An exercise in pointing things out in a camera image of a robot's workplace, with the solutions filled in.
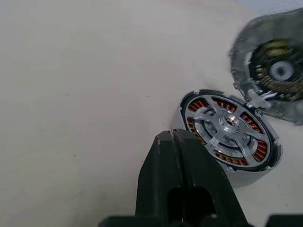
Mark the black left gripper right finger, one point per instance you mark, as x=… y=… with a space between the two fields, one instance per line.
x=201 y=170

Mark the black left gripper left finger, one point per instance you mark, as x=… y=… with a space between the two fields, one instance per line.
x=158 y=170

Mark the grey motor housing with stator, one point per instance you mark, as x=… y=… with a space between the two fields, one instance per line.
x=241 y=59

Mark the silver motor housing copper windings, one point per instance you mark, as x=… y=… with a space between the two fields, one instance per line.
x=243 y=179

